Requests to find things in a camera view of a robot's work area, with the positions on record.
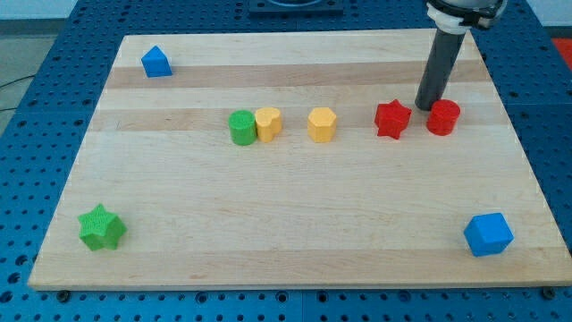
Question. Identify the green star block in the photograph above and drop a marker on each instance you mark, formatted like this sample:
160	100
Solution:
101	229

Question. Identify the yellow hexagon block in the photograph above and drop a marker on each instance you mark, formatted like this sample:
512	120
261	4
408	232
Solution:
321	124

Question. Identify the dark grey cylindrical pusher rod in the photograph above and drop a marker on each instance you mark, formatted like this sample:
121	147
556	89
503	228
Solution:
441	60

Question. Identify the wooden board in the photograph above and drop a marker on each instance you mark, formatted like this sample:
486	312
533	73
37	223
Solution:
360	211

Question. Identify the red cylinder block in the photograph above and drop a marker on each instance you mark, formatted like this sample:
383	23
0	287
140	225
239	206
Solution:
443	117

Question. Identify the blue triangular prism block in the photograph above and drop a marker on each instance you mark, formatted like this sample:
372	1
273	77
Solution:
155	63

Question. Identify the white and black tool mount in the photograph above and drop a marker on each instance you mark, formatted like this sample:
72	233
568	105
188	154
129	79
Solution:
458	16

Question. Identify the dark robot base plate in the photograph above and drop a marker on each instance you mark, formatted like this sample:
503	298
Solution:
262	8

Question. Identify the yellow heart block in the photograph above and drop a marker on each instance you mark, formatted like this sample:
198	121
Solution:
268	122

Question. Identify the red star block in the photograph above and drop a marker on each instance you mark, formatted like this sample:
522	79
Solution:
392	119

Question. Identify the green cylinder block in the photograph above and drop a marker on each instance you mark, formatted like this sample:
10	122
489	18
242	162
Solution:
242	125

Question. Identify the blue cube block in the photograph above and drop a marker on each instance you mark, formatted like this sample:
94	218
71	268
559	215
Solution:
488	234

